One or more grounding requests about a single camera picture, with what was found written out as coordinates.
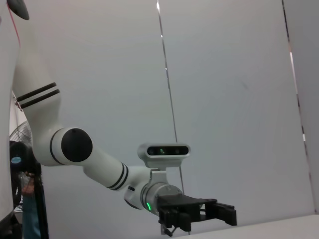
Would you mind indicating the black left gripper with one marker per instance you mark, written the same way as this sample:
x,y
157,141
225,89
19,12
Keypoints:
x,y
174,202

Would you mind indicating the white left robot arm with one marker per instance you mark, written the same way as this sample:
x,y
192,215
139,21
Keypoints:
x,y
74,149

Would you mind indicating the person in blue jeans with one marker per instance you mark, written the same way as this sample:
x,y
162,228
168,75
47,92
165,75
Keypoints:
x,y
31,214

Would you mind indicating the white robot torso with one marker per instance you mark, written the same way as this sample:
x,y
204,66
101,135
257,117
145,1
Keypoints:
x,y
6,99

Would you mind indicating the dark grey robot head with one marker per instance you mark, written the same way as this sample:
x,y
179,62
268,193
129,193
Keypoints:
x,y
20,8

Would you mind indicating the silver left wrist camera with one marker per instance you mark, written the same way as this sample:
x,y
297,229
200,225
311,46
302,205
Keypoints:
x,y
162,151

